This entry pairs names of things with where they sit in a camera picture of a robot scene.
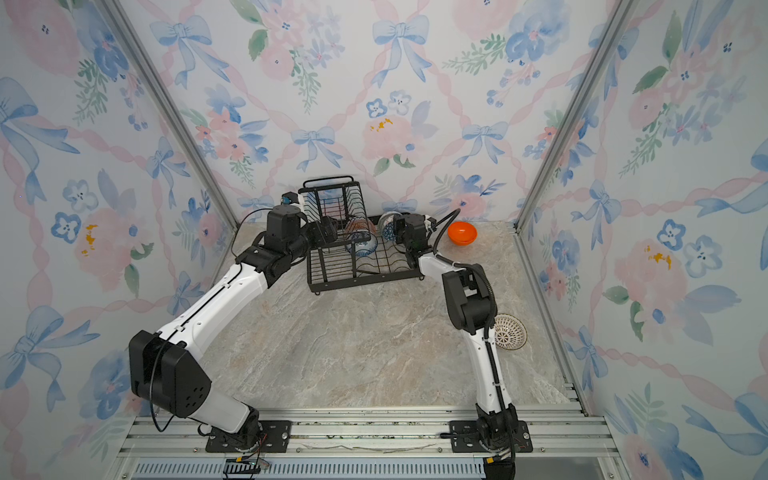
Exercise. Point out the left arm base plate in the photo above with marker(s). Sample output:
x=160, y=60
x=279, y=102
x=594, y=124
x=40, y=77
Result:
x=265, y=436

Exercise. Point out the black wire dish rack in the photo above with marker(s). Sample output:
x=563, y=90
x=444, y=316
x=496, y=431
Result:
x=335, y=266

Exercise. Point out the red patterned bowl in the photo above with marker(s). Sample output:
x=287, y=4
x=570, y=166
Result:
x=363, y=226

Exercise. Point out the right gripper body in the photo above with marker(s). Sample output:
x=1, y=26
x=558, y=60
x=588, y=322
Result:
x=400, y=233

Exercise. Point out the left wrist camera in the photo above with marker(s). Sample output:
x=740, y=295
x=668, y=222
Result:
x=289, y=198

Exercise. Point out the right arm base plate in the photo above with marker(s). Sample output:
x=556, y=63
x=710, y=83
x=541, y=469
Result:
x=467, y=436

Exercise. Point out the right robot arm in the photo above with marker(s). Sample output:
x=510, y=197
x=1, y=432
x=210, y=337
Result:
x=472, y=308

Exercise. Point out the beige lattice bowl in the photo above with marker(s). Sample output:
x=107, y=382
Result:
x=510, y=332

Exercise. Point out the green patterned bowl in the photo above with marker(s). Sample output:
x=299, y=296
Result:
x=386, y=226

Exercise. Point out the white blue floral bowl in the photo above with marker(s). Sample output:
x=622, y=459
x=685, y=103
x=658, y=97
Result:
x=364, y=245

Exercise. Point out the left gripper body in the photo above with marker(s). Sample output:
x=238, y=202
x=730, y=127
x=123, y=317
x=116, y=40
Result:
x=316, y=238

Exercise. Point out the aluminium rail frame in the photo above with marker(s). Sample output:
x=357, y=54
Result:
x=558, y=442

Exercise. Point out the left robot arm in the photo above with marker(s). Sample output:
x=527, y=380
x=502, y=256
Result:
x=165, y=367

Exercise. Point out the orange plastic bowl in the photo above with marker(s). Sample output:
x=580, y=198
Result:
x=462, y=233

